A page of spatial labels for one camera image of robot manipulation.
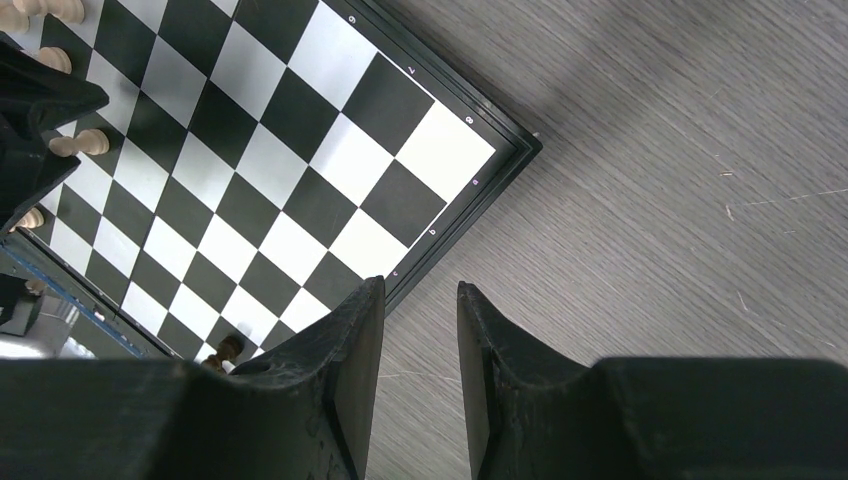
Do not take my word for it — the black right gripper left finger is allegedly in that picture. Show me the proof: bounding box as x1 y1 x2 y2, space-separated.
1 276 385 479

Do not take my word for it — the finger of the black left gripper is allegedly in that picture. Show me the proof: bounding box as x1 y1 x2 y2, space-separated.
1 42 109 232

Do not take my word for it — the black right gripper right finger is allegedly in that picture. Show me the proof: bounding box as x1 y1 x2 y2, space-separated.
457 282 847 479

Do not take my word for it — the black white chessboard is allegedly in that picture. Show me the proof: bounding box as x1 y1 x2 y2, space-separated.
1 1 541 361

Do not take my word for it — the silver tin lid tray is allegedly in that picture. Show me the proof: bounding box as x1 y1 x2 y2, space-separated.
1 274 142 360

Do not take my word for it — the dark chess piece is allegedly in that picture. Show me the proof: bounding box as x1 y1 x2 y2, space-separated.
201 334 245 375

